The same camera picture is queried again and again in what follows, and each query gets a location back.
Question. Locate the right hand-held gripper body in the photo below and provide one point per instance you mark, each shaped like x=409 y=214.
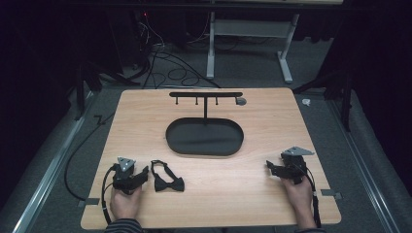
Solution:
x=294 y=166

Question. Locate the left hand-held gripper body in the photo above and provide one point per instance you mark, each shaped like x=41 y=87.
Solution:
x=123 y=173

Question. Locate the black bow tie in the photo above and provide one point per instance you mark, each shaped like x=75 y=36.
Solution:
x=168 y=183

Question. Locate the black hook stand with tray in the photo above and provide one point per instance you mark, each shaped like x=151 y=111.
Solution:
x=204 y=137

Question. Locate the person's left hand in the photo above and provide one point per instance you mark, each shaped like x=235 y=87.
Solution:
x=124 y=204

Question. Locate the person's right hand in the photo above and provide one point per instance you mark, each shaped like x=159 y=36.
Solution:
x=298 y=195

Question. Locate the grey tape strip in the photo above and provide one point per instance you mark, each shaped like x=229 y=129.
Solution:
x=331 y=193
x=88 y=202

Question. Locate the small white crumpled scrap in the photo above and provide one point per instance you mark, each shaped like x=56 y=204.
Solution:
x=306 y=102

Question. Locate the small grey round disc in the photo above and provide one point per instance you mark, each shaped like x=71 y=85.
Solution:
x=241 y=101

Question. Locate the black metal stand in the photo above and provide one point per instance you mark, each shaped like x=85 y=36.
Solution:
x=343 y=87
x=82 y=84

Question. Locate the silver floor rail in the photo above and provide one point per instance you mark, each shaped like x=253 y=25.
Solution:
x=48 y=174
x=366 y=168

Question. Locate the white metal table frame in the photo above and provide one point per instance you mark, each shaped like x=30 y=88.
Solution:
x=251 y=29

